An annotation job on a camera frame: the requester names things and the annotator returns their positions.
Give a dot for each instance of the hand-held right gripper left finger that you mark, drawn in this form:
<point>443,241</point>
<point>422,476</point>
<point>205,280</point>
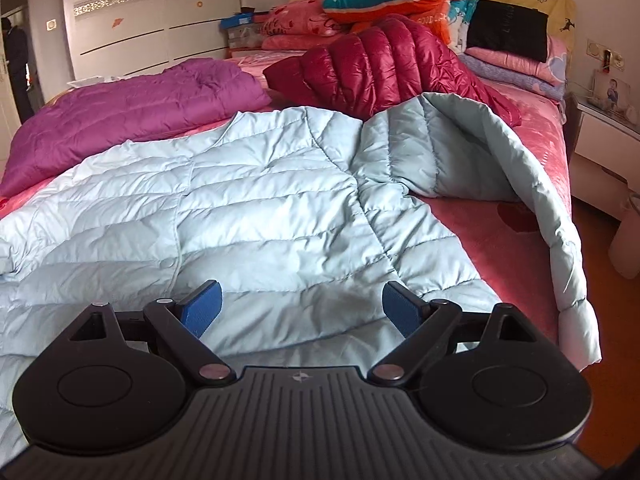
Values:
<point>202,310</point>

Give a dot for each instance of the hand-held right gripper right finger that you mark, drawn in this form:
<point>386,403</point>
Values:
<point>402,310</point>

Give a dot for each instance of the light blue down jacket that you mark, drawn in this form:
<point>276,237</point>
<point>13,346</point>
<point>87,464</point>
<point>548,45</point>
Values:
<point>275,200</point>

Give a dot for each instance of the purple down jacket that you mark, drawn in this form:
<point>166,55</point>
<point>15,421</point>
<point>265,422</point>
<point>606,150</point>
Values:
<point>125,110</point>

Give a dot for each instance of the dark red down jacket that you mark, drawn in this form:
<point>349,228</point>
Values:
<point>380,65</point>

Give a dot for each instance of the white nightstand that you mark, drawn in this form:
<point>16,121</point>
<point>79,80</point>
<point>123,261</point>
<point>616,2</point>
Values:
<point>600,160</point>

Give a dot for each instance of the folded lilac blanket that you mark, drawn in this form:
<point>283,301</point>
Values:
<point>500,74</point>

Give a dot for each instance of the clear storage box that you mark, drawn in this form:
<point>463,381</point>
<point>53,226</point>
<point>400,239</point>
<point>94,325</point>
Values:
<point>245,37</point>

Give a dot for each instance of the blue box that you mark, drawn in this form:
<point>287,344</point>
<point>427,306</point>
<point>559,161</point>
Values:
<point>242,21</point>

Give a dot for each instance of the pink pillow with white print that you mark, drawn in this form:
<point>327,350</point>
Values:
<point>555,60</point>

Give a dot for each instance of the black cloth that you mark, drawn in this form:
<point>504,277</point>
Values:
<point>505,30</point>

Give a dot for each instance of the pink printed pillow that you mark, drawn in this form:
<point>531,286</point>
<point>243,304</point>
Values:
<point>305,22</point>

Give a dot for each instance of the white wardrobe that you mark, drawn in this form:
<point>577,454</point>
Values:
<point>140,10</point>

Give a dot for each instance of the yellow headboard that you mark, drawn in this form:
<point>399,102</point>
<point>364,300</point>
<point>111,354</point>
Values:
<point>557,12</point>

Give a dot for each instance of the photo frame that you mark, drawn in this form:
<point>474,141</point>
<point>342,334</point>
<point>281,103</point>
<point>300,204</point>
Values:
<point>611,91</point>

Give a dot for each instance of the white wall socket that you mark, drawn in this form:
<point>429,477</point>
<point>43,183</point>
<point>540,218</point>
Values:
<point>619,59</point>
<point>595,47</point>

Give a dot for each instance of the white door frame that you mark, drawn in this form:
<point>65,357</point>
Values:
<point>27,35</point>

